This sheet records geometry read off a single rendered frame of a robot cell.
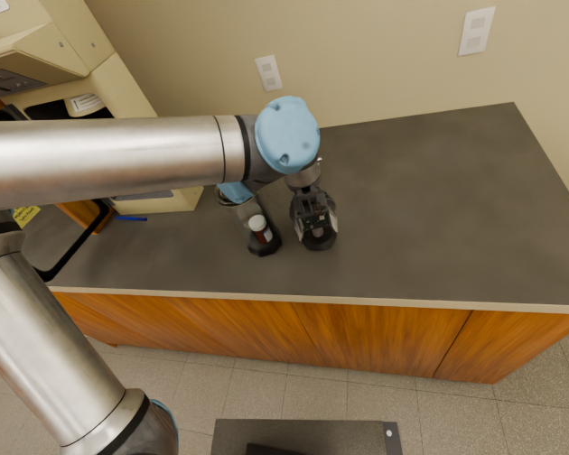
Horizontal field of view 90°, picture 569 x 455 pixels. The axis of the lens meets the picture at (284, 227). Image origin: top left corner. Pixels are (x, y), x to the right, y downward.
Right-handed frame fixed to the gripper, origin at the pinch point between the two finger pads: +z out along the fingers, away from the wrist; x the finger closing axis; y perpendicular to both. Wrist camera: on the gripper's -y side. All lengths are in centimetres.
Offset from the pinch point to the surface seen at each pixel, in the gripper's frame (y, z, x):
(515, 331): 25, 29, 43
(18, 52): -14, -50, -44
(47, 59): -18, -48, -42
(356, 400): 24, 99, -2
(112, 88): -27, -37, -40
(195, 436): 29, 99, -83
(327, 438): 42.8, 5.2, -6.5
